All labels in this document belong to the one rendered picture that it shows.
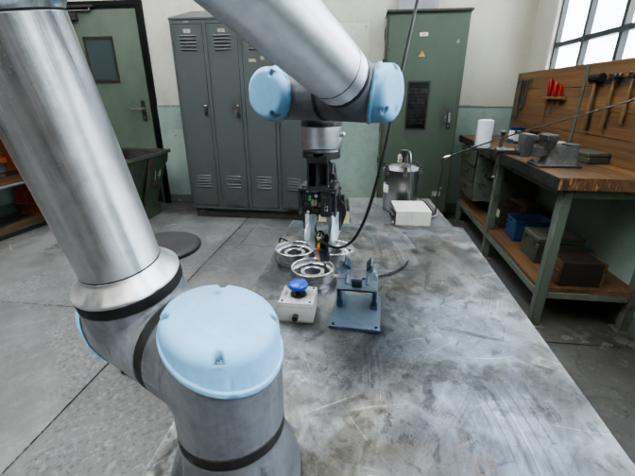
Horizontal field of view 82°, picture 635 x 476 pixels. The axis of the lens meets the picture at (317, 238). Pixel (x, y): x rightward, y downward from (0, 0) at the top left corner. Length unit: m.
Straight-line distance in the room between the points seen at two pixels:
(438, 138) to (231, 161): 2.03
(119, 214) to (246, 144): 3.38
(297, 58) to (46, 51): 0.21
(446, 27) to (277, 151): 1.84
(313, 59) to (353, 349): 0.48
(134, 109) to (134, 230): 4.31
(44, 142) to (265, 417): 0.31
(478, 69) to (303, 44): 3.83
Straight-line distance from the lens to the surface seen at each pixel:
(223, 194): 3.94
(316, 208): 0.69
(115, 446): 1.74
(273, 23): 0.36
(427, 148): 3.77
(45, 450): 1.86
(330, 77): 0.43
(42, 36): 0.37
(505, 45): 4.26
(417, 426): 0.58
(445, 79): 3.76
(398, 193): 1.82
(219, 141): 3.84
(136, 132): 4.80
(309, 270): 0.91
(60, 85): 0.37
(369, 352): 0.68
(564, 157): 2.41
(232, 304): 0.39
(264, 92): 0.57
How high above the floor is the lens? 1.23
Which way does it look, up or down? 22 degrees down
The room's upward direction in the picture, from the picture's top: straight up
